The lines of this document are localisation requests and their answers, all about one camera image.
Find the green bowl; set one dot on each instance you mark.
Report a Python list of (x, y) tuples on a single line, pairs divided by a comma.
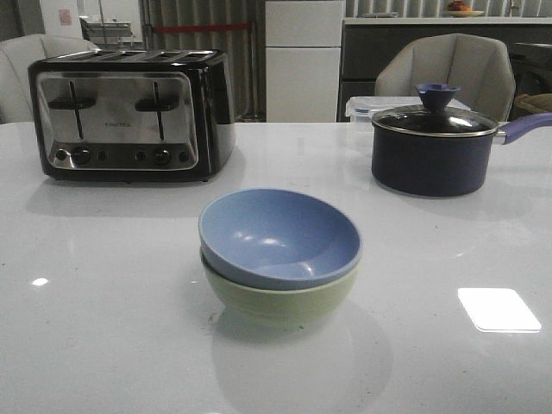
[(281, 309)]

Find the black and chrome toaster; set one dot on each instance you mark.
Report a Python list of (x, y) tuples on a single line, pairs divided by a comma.
[(133, 116)]

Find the white refrigerator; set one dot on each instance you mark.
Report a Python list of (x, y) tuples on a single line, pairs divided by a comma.
[(303, 51)]

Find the dark kitchen counter cabinet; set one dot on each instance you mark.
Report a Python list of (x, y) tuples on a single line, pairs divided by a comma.
[(369, 44)]

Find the glass pot lid blue knob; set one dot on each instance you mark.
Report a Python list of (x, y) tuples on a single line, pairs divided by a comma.
[(434, 116)]

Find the blue bowl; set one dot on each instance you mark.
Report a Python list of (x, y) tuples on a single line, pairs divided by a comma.
[(275, 239)]

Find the plate of fruit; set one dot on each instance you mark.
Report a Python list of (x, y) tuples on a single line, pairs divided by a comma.
[(459, 8)]

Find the beige chair left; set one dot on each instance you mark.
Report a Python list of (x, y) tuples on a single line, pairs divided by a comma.
[(16, 56)]

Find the clear plastic food container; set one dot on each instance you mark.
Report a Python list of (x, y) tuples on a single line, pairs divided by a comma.
[(360, 109)]

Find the beige chair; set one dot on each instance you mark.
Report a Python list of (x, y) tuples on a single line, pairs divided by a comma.
[(479, 66), (16, 56)]

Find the dark blue saucepan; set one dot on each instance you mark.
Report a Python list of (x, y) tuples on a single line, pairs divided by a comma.
[(442, 164)]

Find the beige chair right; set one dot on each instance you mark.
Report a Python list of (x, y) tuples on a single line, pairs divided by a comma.
[(479, 66)]

